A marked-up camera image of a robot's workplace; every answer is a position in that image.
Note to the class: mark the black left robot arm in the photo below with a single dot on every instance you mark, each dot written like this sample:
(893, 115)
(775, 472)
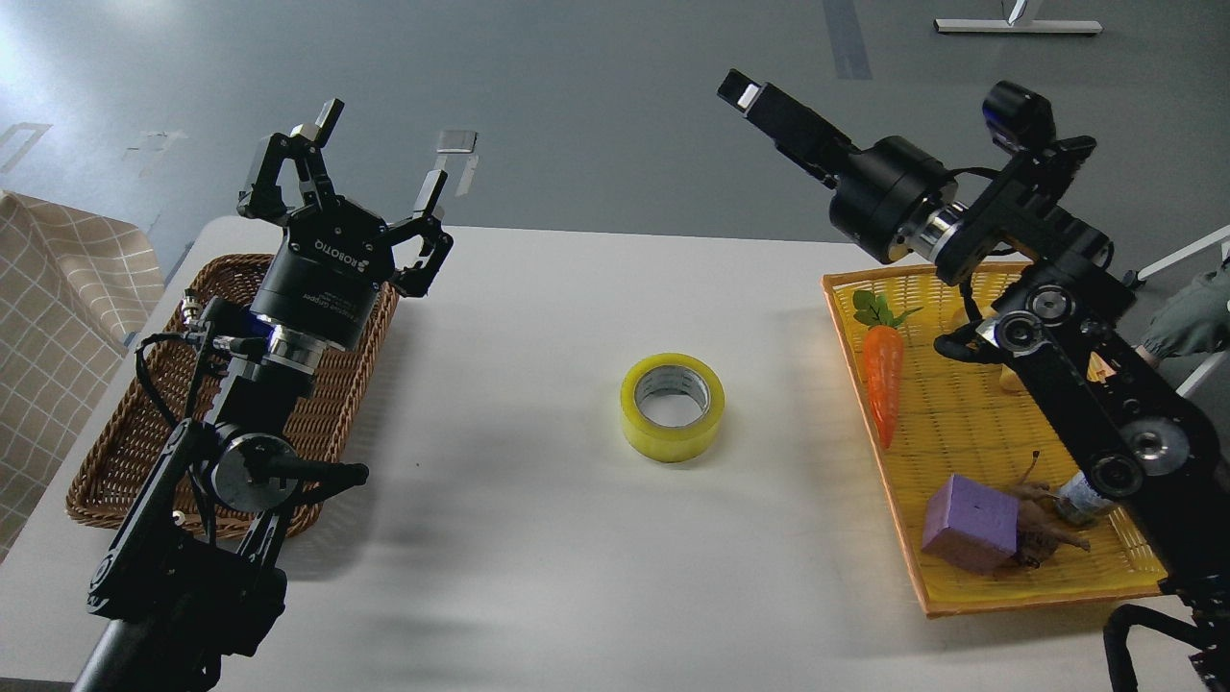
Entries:
(191, 576)

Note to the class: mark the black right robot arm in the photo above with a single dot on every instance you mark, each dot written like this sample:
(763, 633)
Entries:
(1137, 441)

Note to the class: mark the brown toy root figure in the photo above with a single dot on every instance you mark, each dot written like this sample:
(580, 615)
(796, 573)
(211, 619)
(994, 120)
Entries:
(1038, 536)

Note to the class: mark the beige checkered cloth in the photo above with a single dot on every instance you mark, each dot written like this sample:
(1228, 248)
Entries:
(74, 287)

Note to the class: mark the seated person in grey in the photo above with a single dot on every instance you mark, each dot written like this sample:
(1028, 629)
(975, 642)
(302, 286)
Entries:
(1193, 321)

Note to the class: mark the brown wicker basket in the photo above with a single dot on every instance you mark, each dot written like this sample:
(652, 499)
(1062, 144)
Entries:
(111, 476)

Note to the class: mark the purple foam block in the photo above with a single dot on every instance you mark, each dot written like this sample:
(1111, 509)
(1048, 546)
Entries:
(971, 525)

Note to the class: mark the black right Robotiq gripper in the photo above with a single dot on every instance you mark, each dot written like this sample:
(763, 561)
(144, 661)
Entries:
(881, 193)

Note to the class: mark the small dark-lidded jar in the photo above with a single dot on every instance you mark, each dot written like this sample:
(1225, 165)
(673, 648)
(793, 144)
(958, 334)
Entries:
(1078, 504)

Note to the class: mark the yellow tape roll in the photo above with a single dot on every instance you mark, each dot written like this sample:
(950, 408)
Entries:
(671, 373)

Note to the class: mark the yellow plastic basket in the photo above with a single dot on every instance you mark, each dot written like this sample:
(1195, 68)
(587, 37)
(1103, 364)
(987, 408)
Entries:
(953, 418)

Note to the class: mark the toy bread croissant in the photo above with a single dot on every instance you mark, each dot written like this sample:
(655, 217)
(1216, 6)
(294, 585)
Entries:
(1008, 381)

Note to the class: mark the orange toy carrot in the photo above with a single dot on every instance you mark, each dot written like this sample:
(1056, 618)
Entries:
(883, 358)

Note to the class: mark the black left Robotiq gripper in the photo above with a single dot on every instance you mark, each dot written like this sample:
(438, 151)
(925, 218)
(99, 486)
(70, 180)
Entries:
(327, 279)

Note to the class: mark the white stand base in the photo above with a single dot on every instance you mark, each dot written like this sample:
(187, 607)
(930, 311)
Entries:
(1019, 18)

